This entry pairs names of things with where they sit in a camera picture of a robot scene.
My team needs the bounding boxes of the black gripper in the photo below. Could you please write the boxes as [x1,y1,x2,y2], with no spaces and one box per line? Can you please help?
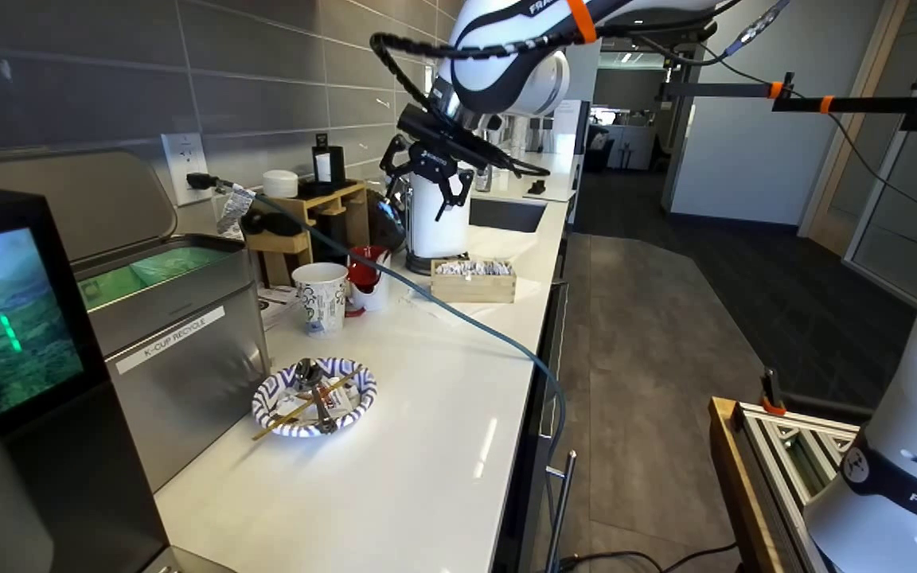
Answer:
[377,127,480,222]

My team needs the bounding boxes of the broken mug red inside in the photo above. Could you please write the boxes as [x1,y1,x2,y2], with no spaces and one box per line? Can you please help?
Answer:
[343,242,391,318]

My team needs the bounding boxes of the white printed mug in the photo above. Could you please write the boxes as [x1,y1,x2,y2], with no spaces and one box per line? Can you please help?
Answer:
[289,262,353,341]

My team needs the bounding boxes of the white paper towel roll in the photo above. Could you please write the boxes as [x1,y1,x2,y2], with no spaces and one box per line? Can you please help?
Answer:
[406,167,474,264]

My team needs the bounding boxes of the dark counter sink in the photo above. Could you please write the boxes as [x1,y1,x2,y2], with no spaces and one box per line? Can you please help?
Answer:
[465,193,552,235]

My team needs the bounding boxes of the wooden shelf organizer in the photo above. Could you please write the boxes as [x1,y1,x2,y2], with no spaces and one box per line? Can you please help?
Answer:
[243,177,373,290]

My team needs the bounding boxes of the dark glass bottle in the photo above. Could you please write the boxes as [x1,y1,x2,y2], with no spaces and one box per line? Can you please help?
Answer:
[309,129,350,190]

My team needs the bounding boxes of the wooden box with packets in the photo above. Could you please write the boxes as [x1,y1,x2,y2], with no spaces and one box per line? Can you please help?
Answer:
[427,254,521,310]

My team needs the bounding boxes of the small white cup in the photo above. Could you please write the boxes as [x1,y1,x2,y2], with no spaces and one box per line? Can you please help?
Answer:
[261,167,304,203]

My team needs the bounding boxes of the metal spoon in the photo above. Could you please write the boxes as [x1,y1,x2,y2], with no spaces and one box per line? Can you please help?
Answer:
[293,355,340,432]

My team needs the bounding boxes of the blue patterned paper plate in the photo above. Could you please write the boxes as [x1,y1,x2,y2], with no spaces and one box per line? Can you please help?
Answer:
[248,352,383,439]

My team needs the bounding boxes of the wooden stick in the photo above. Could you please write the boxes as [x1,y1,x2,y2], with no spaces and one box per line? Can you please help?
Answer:
[252,380,357,443]

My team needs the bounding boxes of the stainless steel appliance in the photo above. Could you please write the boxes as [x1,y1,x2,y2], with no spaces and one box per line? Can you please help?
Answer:
[0,149,275,493]

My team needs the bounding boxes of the orange black clamp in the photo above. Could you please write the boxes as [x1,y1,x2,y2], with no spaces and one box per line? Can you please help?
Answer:
[757,367,790,421]

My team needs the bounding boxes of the black device with screen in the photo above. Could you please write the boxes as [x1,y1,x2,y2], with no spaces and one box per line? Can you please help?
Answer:
[0,180,171,573]

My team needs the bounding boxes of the blue cable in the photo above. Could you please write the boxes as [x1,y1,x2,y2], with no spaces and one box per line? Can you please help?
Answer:
[208,175,570,439]

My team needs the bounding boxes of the white wall outlet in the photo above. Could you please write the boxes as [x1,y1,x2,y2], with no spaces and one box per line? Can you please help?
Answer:
[159,129,215,206]

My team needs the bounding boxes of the metal cabinet handle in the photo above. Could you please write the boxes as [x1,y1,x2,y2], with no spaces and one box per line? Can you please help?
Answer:
[538,445,583,573]

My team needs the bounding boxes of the black floor cable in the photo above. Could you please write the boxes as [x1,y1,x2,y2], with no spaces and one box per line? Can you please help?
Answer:
[554,540,746,573]

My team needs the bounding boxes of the thin black boom cable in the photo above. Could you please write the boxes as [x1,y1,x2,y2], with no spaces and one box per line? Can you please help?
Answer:
[821,107,917,217]

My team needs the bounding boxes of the black camera boom bar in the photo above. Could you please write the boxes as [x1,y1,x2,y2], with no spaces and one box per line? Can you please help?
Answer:
[690,71,917,136]

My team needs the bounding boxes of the aluminium frame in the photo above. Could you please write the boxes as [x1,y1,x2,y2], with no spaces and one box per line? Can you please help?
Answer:
[739,404,865,537]

